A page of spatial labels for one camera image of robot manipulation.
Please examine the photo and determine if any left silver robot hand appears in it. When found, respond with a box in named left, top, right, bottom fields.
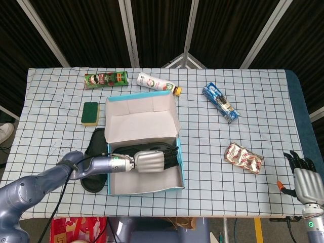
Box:
left=132, top=147, right=181, bottom=174

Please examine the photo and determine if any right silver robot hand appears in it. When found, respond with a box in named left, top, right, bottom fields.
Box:
left=276, top=150, right=324, bottom=205

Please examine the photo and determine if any black rubber slipper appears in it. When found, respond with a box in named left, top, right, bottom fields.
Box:
left=80, top=128, right=110, bottom=193
left=111, top=141, right=179, bottom=169

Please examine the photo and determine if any light blue shoe box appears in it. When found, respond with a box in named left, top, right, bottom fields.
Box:
left=104, top=90, right=186, bottom=195

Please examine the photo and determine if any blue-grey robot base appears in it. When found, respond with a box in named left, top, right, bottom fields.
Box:
left=106, top=217, right=211, bottom=243

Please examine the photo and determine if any blue Oreo cookie pack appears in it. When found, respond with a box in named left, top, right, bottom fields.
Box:
left=201, top=82, right=240, bottom=124

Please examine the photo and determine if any brown paper bag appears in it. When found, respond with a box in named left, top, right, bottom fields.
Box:
left=166, top=217, right=197, bottom=231

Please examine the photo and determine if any gold red snack wrapper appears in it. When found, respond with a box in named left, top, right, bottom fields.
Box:
left=224, top=141, right=264, bottom=175

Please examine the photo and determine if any blue padded table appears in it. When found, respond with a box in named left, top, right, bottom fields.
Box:
left=285, top=69, right=324, bottom=218

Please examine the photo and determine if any green yellow sponge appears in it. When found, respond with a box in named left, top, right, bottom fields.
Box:
left=80, top=101, right=101, bottom=127

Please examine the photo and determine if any white drink bottle yellow cap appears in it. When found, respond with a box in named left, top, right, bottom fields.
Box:
left=136, top=72, right=183, bottom=96

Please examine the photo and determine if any white grid tablecloth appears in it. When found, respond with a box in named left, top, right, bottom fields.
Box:
left=0, top=67, right=303, bottom=221

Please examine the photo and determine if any green Pringles can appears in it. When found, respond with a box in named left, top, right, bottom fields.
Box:
left=84, top=71, right=130, bottom=90

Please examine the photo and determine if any metal table leg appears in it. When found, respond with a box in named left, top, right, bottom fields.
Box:
left=222, top=217, right=230, bottom=243

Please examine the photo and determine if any red patterned bag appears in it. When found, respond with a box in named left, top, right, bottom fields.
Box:
left=50, top=216, right=108, bottom=243

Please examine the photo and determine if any metal partition base foot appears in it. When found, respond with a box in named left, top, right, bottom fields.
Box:
left=160, top=52, right=207, bottom=69

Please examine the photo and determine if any black corrugated partition panel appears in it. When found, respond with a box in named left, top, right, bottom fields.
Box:
left=249, top=0, right=324, bottom=122
left=0, top=0, right=64, bottom=119
left=188, top=0, right=279, bottom=68
left=27, top=0, right=134, bottom=68
left=131, top=0, right=193, bottom=68

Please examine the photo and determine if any white partition frame bar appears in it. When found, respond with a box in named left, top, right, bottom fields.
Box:
left=0, top=105, right=20, bottom=119
left=308, top=106, right=324, bottom=122

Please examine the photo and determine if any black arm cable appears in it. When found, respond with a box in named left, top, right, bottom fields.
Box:
left=45, top=153, right=107, bottom=243

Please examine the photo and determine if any white partition frame post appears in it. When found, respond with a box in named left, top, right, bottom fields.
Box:
left=17, top=0, right=70, bottom=68
left=118, top=0, right=140, bottom=68
left=239, top=0, right=288, bottom=68
left=181, top=0, right=199, bottom=68

